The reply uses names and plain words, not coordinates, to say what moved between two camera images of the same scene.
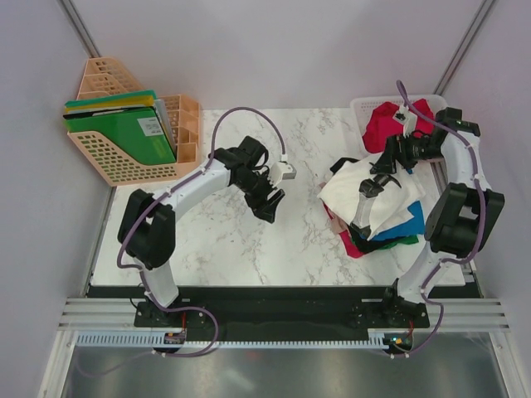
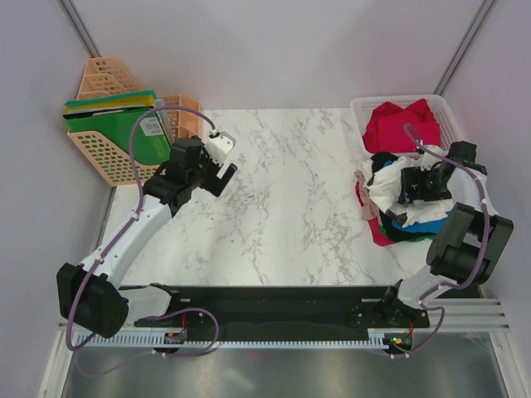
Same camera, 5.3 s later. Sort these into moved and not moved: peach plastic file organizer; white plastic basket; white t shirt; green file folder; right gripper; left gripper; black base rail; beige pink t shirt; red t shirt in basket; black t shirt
Moved: left gripper; white t shirt; beige pink t shirt; right gripper; black t shirt
Not moved: white plastic basket; green file folder; black base rail; red t shirt in basket; peach plastic file organizer
